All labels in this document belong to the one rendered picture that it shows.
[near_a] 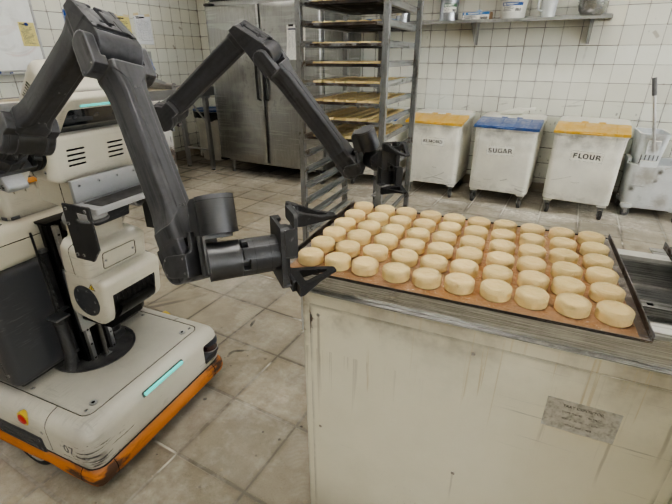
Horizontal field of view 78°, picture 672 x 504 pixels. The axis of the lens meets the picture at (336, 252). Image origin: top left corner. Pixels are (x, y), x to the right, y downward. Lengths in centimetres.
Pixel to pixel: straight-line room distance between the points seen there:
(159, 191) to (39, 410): 108
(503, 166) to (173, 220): 364
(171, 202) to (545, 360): 66
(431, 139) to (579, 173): 129
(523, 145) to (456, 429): 335
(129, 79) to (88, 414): 107
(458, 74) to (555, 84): 91
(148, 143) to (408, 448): 78
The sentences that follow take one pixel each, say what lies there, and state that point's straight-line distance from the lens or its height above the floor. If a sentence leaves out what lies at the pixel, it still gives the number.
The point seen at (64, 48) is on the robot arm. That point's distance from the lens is 94.
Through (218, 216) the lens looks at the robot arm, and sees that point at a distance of 62.
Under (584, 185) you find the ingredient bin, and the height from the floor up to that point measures 28.
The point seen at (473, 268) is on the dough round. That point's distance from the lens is 79.
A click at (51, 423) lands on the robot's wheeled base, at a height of 26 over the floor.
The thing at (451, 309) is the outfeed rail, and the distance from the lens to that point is 77.
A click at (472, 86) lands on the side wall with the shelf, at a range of 474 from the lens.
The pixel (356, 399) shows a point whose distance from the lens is 96.
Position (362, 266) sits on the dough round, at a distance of 76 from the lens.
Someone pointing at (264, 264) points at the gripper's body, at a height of 99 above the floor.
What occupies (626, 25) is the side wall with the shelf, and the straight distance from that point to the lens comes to 465.
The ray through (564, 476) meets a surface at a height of 57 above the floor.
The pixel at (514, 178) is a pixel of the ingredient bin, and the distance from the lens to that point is 413.
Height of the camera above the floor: 127
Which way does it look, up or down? 25 degrees down
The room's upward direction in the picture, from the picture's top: straight up
